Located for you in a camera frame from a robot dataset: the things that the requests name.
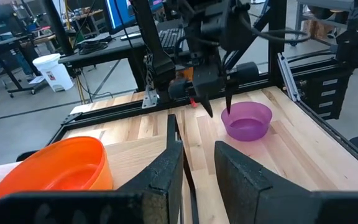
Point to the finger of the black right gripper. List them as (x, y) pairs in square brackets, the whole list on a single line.
[(206, 102), (228, 96)]

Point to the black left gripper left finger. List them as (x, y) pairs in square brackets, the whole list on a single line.
[(154, 193)]

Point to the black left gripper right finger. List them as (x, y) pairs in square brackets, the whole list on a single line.
[(253, 199)]

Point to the purple plastic bowl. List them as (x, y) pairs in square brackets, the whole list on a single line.
[(246, 123)]

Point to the orange plastic bowl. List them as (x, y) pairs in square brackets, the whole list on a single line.
[(51, 168)]

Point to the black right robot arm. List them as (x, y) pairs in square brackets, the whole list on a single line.
[(157, 59)]

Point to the red clip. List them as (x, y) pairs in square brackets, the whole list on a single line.
[(193, 103)]

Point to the black keyboard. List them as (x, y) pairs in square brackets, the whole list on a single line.
[(169, 39)]

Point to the grey computer desk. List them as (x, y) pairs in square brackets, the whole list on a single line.
[(104, 54)]

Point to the computer monitor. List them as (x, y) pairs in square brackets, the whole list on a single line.
[(120, 12)]

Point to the white trash bin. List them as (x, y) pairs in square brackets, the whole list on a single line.
[(54, 73)]

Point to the black rolling table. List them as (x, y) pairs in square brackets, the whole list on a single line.
[(11, 46)]

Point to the wooden shelf with black frame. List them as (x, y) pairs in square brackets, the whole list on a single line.
[(135, 155)]

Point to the silver metal bracket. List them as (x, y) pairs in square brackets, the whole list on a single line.
[(150, 98)]

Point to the silver aluminium rail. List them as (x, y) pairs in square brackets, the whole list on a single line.
[(287, 77)]

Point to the black metal table frame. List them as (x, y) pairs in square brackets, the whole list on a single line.
[(120, 115)]

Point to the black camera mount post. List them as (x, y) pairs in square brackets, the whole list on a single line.
[(351, 40)]

